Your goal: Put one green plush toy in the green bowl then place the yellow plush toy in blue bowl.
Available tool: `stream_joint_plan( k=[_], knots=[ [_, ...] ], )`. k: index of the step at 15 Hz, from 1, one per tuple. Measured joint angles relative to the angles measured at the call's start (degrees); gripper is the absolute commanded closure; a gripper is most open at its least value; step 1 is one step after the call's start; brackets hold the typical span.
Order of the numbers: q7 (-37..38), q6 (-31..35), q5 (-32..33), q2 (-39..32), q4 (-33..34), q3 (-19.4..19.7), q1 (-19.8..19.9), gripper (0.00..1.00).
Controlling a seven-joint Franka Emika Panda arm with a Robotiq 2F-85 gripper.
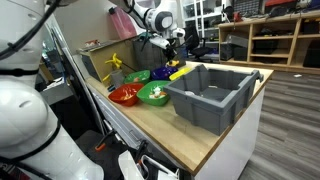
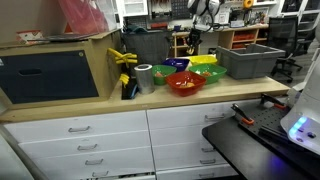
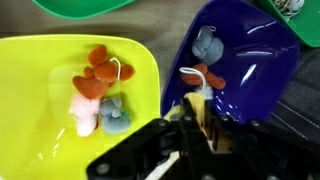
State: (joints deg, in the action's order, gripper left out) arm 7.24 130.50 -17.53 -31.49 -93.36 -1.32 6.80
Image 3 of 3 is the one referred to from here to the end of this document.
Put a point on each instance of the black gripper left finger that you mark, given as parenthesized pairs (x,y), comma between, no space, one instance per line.
(191,133)

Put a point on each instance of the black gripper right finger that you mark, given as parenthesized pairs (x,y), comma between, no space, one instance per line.
(225,133)

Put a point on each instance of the yellow plush toy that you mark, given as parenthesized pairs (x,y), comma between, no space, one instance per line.
(197,104)

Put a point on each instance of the orange plush toy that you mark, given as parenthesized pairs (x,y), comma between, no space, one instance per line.
(215,81)
(88,88)
(105,71)

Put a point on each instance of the blue plastic bowl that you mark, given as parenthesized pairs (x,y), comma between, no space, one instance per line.
(260,66)

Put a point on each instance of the blue gray plush toy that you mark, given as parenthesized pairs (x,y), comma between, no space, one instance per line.
(115,121)
(208,48)

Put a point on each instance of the pink plush toy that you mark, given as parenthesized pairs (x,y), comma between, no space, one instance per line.
(85,115)

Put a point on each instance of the green plastic bowl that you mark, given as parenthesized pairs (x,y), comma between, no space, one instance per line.
(83,8)
(310,30)

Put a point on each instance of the pale striped plush toy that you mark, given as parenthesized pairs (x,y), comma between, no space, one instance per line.
(288,6)

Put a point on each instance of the yellow plastic bowl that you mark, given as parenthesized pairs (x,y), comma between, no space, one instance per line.
(30,100)

